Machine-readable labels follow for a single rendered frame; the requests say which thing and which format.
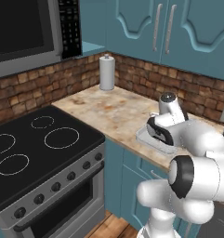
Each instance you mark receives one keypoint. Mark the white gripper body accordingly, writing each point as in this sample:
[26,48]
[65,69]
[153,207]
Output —
[153,134]

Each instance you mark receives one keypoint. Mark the white paper towel roll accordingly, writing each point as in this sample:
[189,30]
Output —
[107,72]

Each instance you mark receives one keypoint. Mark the grey dishwasher front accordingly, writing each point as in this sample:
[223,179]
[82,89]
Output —
[220,221]

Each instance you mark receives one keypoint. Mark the teal wall cupboard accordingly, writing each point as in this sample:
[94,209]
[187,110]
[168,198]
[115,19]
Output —
[91,24]

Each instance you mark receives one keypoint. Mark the silver microwave oven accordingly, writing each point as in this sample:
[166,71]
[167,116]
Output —
[23,31]

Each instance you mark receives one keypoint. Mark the black and silver stove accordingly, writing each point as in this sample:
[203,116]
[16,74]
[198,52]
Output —
[39,155]

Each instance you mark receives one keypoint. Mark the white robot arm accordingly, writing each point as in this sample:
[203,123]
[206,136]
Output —
[197,176]

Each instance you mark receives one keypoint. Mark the silver oven door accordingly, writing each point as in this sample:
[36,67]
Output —
[70,207]

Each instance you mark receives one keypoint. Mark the narrow teal base cupboard panel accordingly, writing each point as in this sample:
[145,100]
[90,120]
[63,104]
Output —
[113,179]

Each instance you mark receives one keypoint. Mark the black stove knob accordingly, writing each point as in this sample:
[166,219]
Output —
[56,186]
[98,156]
[19,212]
[86,165]
[39,198]
[71,175]

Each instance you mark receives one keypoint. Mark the teal wall cupboard door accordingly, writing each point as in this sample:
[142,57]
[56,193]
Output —
[132,24]
[203,31]

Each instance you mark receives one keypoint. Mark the teal base cupboard door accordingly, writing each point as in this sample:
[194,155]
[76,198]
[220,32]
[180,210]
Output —
[132,186]

